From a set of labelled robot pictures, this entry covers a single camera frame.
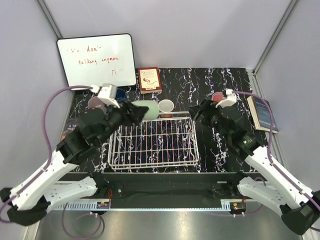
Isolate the black marbled table mat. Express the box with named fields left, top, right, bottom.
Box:
left=66, top=67, right=268, bottom=173

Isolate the red and cream book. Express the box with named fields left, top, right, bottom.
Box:
left=138, top=67, right=162, bottom=94

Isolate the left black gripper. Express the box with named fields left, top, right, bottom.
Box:
left=97, top=98, right=150, bottom=146

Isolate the pink plastic cup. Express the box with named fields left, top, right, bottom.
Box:
left=212, top=92, right=224, bottom=103

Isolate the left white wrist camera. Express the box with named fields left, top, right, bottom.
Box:
left=91, top=83, right=120, bottom=108

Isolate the white dry-erase board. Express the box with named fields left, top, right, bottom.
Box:
left=56, top=33, right=137, bottom=87

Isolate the dark blue mug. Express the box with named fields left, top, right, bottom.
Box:
left=115, top=88, right=127, bottom=102

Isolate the blue paperback book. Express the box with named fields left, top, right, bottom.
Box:
left=247, top=95, right=271, bottom=132

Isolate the Tale of Two Cities book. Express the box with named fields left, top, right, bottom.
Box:
left=61, top=118, right=78, bottom=140

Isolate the white slotted cable duct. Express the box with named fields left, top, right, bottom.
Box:
left=54, top=201, right=111, bottom=211

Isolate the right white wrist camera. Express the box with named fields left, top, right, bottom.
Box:
left=215, top=88, right=237, bottom=108

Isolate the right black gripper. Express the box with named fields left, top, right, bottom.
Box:
left=187, top=97, right=231, bottom=141

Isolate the orange pink mug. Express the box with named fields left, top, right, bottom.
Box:
left=158, top=99, right=175, bottom=118

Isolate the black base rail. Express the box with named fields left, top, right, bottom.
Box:
left=79, top=171, right=257, bottom=210

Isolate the lavender plastic cup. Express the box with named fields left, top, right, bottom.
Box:
left=211, top=92, right=218, bottom=102

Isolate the white wire dish rack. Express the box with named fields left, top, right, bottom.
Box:
left=107, top=111, right=200, bottom=172

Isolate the mauve ceramic mug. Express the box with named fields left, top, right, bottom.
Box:
left=87, top=96, right=107, bottom=113

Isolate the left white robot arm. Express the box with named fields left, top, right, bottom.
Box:
left=0, top=101, right=149, bottom=227

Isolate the light green plastic cup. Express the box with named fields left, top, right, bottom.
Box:
left=131, top=100, right=160, bottom=121

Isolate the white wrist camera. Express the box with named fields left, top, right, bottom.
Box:
left=91, top=83, right=120, bottom=108
left=215, top=88, right=237, bottom=108

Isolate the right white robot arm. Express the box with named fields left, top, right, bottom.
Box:
left=188, top=99, right=320, bottom=236

